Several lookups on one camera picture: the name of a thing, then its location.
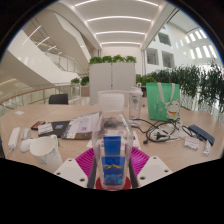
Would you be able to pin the small red and black box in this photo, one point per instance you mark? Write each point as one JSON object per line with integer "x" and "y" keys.
{"x": 37, "y": 125}

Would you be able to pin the white chair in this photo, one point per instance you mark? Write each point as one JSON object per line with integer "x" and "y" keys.
{"x": 126, "y": 98}

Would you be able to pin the glass railing with wooden handrail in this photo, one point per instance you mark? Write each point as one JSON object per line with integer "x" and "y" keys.
{"x": 30, "y": 96}

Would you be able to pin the green tote bag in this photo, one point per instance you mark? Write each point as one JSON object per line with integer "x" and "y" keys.
{"x": 161, "y": 101}

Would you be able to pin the white card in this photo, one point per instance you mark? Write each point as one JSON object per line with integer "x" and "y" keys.
{"x": 45, "y": 129}

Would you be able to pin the white paper cup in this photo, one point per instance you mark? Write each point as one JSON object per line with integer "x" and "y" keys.
{"x": 45, "y": 153}

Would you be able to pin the white computer mouse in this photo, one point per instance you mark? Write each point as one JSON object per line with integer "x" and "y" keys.
{"x": 26, "y": 145}

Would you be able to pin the clear blue-labelled water bottle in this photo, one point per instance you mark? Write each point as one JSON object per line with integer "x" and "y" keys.
{"x": 112, "y": 146}

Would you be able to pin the potted green plants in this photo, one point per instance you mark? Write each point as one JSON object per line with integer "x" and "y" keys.
{"x": 80, "y": 81}

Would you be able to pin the black notebook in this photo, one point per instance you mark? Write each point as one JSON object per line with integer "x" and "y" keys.
{"x": 61, "y": 127}

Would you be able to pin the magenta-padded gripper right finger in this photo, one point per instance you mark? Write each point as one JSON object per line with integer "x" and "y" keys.
{"x": 151, "y": 168}

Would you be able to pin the row of green hedge plants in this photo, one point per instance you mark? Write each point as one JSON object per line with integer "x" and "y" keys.
{"x": 193, "y": 80}

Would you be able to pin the white plastic packet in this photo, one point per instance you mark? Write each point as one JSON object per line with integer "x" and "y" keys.
{"x": 191, "y": 142}

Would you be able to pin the black chair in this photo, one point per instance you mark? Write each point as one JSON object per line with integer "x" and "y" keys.
{"x": 58, "y": 99}

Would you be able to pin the white paper slip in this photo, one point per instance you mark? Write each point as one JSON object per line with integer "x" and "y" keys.
{"x": 19, "y": 113}

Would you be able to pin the dark blue flat case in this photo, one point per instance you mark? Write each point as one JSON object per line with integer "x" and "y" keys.
{"x": 201, "y": 134}

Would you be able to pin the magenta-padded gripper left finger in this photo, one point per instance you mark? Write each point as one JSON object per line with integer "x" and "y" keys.
{"x": 73, "y": 170}

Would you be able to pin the ceiling light strips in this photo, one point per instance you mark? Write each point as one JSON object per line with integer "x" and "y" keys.
{"x": 118, "y": 18}

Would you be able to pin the small white packet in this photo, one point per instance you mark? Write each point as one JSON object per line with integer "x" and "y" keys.
{"x": 207, "y": 147}

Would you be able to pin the white power strip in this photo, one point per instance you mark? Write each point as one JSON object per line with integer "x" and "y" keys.
{"x": 14, "y": 137}

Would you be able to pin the green plants on cabinet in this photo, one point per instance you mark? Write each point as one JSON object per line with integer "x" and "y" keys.
{"x": 113, "y": 59}

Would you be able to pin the small white oval device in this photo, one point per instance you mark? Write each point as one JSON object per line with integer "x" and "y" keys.
{"x": 26, "y": 133}

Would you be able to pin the clear tumbler with white lid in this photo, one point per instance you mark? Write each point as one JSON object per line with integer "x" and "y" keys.
{"x": 135, "y": 103}

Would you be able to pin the white cabinet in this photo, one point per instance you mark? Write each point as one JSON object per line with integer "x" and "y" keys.
{"x": 111, "y": 76}

